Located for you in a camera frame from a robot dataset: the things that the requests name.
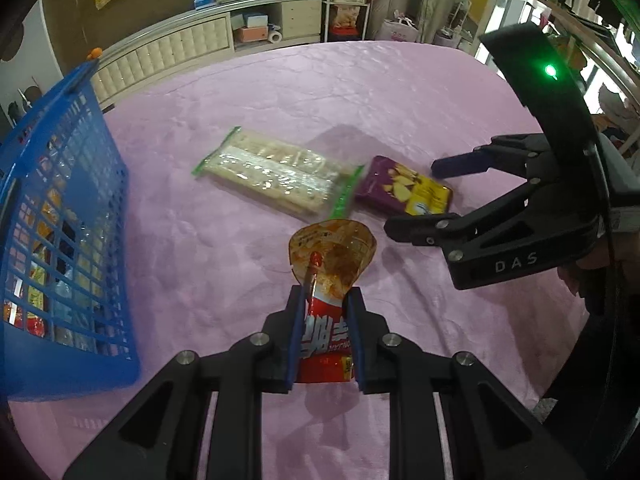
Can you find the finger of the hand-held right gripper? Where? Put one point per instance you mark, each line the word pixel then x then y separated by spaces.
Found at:
pixel 460 162
pixel 420 227

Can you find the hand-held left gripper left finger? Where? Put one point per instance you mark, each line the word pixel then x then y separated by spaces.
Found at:
pixel 296 340

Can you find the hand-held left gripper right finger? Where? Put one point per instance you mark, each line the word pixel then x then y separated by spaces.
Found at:
pixel 356 340

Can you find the red snack packet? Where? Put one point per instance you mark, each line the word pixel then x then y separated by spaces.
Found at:
pixel 325 320

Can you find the purple and yellow snack packet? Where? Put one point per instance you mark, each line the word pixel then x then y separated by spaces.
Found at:
pixel 395 185

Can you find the cracker packet with green edges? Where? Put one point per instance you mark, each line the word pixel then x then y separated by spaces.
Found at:
pixel 270 170

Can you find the blue plastic basket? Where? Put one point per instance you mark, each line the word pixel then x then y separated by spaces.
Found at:
pixel 100 360

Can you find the person's right hand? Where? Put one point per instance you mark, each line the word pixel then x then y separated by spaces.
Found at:
pixel 585 275

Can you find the patterned curtain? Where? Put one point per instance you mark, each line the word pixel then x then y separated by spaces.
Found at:
pixel 440 0

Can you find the white bag on floor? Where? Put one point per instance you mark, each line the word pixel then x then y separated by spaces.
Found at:
pixel 400 30

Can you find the red and yellow snack bag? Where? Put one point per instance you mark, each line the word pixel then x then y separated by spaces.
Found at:
pixel 346 17

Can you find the white metal rack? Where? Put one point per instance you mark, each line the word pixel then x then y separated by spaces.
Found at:
pixel 324 20

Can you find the white paper roll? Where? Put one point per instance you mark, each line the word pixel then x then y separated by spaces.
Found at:
pixel 275 36

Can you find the orange box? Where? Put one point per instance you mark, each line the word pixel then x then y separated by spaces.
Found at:
pixel 252 34

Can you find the blue and white box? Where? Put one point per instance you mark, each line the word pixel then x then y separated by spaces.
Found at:
pixel 255 20

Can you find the blue packet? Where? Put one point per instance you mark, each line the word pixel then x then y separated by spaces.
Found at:
pixel 205 1

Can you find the white TV cabinet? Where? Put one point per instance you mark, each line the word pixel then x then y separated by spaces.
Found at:
pixel 165 50

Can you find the orange fruit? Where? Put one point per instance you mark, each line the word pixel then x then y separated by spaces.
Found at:
pixel 95 53

